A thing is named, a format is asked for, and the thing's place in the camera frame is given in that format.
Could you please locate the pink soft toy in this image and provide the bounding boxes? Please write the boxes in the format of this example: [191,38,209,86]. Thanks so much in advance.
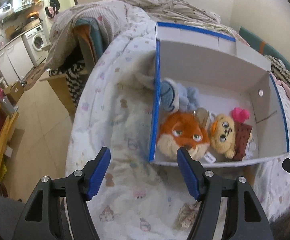
[231,107,250,123]

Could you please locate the teal cushion orange stripe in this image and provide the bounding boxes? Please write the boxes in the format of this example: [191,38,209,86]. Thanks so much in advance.
[239,27,290,71]

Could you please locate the white box blue edges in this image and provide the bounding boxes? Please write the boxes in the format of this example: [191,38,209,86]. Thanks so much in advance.
[148,22,289,167]

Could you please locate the cardboard box on floor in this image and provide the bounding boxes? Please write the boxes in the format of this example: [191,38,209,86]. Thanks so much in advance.
[4,81,24,106]

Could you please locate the orange fox plush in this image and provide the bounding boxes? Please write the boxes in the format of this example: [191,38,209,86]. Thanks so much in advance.
[156,112,211,160]

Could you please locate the light blue plush toy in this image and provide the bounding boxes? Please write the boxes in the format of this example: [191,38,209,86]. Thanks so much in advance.
[134,73,201,113]

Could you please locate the floral white bedspread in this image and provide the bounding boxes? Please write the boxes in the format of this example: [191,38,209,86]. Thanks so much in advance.
[66,13,290,239]

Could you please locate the beige floral crumpled blanket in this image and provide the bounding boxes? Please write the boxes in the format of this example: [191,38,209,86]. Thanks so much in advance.
[45,0,240,69]

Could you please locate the white kitchen cabinet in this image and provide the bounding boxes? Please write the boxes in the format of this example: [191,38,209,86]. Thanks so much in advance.
[0,37,34,85]

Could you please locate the white washing machine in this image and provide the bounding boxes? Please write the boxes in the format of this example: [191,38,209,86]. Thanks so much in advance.
[22,24,48,67]

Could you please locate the striped knit blanket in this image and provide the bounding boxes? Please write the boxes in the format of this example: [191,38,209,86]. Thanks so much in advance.
[264,55,290,88]

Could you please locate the black white zigzag cloth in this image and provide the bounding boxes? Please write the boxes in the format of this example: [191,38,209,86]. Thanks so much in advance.
[49,61,85,107]

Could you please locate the grey beige fuzzy scrunchie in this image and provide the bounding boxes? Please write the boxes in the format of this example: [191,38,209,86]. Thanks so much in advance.
[176,202,200,230]

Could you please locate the white microwave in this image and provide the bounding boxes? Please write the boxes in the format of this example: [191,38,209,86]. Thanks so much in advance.
[0,3,12,13]

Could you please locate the yellow bear plush brown outfit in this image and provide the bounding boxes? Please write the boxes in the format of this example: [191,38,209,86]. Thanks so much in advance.
[210,114,252,161]

